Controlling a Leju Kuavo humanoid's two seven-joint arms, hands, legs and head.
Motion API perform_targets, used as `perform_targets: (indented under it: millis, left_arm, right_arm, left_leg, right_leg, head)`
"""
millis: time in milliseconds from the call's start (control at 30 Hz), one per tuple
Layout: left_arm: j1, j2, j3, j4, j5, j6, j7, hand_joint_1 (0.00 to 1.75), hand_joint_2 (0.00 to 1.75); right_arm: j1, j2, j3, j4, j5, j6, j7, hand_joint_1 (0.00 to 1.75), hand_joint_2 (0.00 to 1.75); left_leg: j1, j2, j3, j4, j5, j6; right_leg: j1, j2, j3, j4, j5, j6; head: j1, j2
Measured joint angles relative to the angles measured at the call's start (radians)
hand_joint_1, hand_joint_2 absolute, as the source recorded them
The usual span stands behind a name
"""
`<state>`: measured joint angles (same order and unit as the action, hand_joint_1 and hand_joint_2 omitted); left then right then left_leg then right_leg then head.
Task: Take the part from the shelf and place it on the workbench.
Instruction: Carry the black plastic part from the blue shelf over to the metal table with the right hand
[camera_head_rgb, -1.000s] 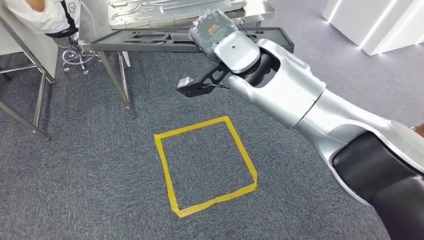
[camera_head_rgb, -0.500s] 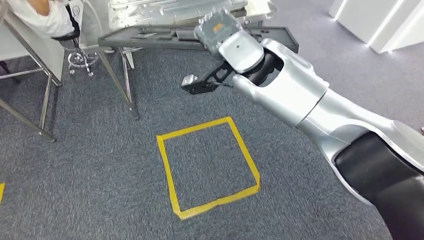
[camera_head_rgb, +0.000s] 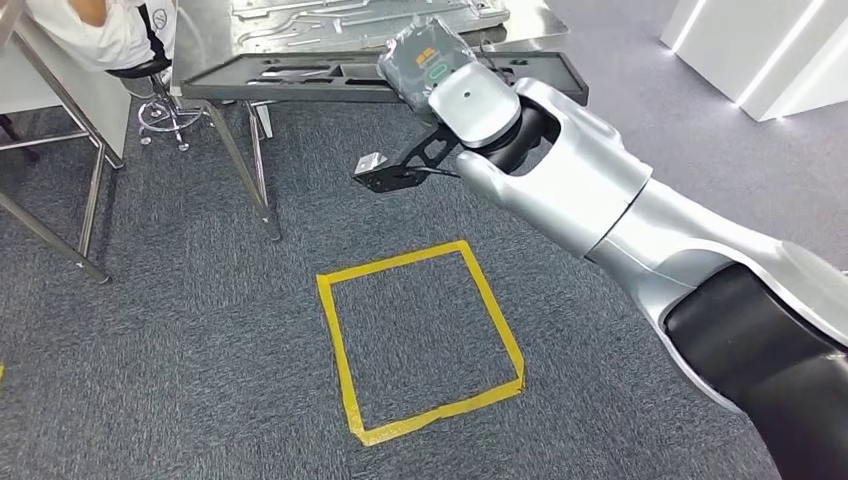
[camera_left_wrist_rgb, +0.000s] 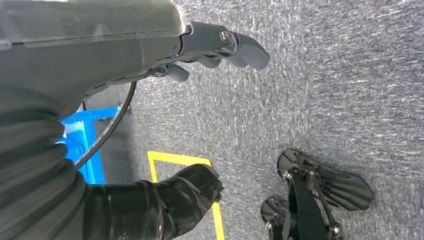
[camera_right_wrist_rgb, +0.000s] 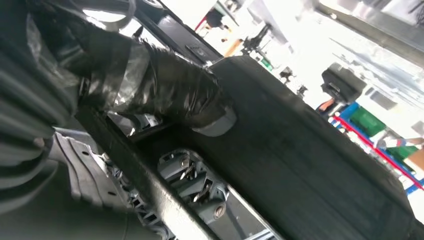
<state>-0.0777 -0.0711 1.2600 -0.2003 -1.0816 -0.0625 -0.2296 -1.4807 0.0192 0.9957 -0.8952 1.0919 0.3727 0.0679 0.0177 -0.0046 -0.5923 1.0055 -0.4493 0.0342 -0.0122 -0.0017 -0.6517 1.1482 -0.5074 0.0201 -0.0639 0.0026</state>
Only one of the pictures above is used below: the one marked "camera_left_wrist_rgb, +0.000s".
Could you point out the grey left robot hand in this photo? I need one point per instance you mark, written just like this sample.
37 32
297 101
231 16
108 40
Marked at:
82 49

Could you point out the blue metal shelf rack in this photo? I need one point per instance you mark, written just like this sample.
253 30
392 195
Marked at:
86 116

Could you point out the black robot foot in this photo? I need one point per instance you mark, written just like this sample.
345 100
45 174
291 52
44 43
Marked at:
348 192

